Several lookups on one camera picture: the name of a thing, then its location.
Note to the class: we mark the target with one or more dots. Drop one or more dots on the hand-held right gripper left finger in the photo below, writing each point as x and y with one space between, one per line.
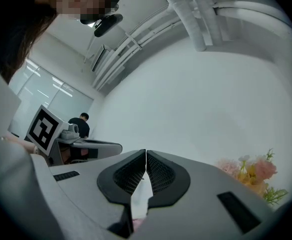
86 184

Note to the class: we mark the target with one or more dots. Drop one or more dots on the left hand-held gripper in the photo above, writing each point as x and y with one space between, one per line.
43 129

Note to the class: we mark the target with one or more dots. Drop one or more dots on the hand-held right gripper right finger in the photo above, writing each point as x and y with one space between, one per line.
198 204

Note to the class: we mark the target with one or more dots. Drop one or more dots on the pink clothes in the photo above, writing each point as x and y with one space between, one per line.
136 222

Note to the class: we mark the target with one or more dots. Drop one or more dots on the person's left forearm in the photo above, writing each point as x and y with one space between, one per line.
23 144

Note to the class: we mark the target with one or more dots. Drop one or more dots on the frosted glass window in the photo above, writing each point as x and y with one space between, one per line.
61 99

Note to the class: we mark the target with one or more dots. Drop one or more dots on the pink and yellow flowers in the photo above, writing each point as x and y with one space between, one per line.
258 171

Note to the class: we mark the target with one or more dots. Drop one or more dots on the white air conditioner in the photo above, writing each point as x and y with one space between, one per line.
99 57

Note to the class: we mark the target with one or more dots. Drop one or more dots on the white ceiling pipes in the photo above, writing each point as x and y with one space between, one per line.
135 41

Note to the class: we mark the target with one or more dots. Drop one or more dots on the black head camera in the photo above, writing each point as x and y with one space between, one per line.
105 25

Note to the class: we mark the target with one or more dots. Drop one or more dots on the white insulated ceiling duct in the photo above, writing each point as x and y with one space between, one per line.
190 19

